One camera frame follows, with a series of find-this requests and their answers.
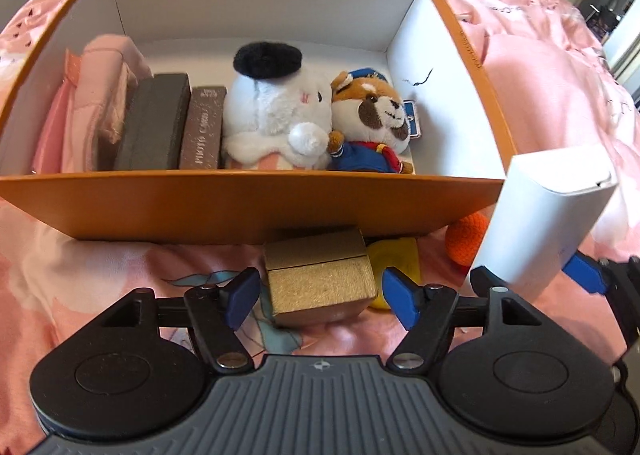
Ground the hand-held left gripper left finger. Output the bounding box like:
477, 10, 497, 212
119, 268, 262, 370

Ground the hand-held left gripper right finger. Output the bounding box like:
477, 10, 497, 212
381, 267, 547, 370

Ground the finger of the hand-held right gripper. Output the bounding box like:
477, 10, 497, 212
470, 264, 512, 297
562, 252, 640, 297

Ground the white box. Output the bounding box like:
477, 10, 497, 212
470, 145, 619, 304

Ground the gold box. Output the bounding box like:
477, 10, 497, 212
263, 228, 379, 328

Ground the orange cardboard box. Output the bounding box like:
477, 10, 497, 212
0, 0, 519, 244

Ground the brown photo card box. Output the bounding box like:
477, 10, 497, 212
178, 86, 228, 170

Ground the dark grey box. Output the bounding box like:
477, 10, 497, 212
113, 72, 192, 171

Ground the yellow toy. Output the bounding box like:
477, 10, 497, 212
366, 237, 422, 311

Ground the orange knitted ball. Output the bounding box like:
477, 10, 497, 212
444, 212, 491, 267

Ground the brown plush in blue uniform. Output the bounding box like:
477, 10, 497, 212
326, 67, 424, 175

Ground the white plush with black beret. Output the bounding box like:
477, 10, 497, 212
222, 41, 334, 171

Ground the pink fluffy cloth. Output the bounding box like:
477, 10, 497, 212
80, 34, 154, 172

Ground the pink satin cloth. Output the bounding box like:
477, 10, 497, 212
31, 49, 88, 174

